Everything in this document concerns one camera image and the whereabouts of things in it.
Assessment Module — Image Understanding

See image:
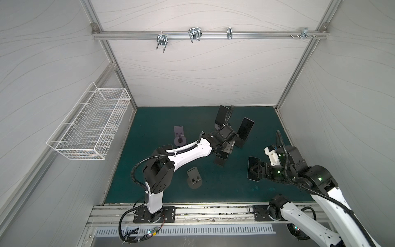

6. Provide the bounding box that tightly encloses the back left round stand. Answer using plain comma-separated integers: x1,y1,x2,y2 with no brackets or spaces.
173,126,187,147

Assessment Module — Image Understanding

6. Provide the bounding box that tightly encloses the dark centre stand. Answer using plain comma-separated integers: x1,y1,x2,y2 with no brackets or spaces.
214,156,227,167

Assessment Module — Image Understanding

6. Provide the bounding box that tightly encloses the green table mat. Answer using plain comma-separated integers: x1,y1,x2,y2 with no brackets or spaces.
106,107,311,203

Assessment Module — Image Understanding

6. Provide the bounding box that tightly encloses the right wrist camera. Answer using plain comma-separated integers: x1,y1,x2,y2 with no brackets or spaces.
264,145,281,166

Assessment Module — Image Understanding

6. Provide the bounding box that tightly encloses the aluminium crossbar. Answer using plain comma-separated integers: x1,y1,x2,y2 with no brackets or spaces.
93,29,330,40

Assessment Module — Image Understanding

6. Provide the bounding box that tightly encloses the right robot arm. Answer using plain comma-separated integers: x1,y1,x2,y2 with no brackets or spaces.
247,157,379,247

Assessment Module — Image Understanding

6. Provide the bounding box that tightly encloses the right black cable conduit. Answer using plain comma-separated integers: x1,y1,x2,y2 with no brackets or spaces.
275,129,377,247

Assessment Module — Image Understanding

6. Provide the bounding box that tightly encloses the black cable conduit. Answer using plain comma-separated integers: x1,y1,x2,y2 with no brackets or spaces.
130,104,235,192
275,129,377,247

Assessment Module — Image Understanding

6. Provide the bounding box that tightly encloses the right metal clamp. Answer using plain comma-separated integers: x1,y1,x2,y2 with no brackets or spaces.
290,27,318,40

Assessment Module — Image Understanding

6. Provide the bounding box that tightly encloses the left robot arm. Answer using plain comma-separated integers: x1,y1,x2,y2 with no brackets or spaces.
143,125,239,215

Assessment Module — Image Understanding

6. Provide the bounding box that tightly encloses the left metal clamp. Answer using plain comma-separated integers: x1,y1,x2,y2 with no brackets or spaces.
156,34,169,52

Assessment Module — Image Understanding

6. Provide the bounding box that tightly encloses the white phone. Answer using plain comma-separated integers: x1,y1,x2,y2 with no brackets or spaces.
216,150,229,160

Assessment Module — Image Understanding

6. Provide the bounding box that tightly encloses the round stand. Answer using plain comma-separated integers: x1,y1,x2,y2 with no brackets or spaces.
187,167,203,189
215,123,223,130
173,126,187,147

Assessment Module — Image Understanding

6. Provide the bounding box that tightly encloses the white slotted cable duct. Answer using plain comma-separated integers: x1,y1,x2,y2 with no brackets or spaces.
95,223,276,237

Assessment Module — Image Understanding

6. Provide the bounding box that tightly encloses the white wire basket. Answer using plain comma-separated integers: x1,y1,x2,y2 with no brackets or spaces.
46,82,131,160

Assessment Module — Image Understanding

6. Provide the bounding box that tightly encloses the left black cable conduit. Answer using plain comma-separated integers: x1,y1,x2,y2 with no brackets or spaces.
130,104,235,192

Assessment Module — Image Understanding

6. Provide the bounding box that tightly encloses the purple phone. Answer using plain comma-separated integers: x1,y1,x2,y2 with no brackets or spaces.
238,117,255,141

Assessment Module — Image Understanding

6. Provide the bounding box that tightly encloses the teal phone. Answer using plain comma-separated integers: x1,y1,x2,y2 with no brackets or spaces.
247,156,262,182

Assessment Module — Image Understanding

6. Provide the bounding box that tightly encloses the metal clamp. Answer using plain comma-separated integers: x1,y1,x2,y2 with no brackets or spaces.
290,27,318,40
227,27,233,40
188,27,202,43
156,34,169,52

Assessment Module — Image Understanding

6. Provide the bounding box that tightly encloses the dark angular stand right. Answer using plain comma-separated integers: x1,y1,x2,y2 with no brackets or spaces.
235,137,245,149

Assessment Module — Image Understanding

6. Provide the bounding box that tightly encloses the back centre round stand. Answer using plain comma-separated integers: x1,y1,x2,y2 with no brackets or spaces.
215,123,223,130

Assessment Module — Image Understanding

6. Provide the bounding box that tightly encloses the back centre phone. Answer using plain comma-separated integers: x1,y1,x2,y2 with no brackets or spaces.
215,106,229,126

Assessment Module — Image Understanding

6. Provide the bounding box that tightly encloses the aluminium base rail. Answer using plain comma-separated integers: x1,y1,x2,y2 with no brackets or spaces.
85,202,268,227

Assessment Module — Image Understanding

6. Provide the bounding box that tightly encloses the front left round stand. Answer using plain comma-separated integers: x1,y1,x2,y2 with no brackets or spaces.
187,167,203,189

